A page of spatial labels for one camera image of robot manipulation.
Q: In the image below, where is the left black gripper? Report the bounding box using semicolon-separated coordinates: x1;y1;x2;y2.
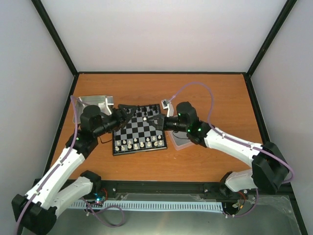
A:
94;105;138;138

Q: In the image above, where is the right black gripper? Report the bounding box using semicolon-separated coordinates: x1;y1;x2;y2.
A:
146;115;189;133

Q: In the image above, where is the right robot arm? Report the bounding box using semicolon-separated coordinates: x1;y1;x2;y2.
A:
146;102;291;194

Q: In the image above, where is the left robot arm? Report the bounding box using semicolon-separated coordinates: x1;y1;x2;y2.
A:
12;104;137;235

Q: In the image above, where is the black chess piece set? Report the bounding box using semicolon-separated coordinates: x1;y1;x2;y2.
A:
133;104;160;118

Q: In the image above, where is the pink tin with white pieces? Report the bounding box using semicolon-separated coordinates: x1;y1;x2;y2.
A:
168;131;194;151

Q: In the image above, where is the black and silver chessboard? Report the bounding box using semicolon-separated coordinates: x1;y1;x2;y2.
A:
112;116;167;156

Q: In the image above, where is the empty silver metal tin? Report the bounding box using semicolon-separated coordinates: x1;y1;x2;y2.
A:
75;95;101;124

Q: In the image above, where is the light blue cable duct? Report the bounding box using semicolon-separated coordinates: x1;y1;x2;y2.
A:
68;198;224;212

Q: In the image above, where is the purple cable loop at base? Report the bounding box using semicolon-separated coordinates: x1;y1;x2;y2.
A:
83;195;125;227

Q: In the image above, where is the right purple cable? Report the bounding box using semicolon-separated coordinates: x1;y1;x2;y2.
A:
168;81;295;218

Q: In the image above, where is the black frame post left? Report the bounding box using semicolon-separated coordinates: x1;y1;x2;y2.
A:
30;0;79;76

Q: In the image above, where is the black frame post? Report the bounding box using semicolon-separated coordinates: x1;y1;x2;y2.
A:
246;0;298;76
30;0;79;76

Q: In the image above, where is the black frame post right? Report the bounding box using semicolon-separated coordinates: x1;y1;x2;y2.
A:
246;0;298;76

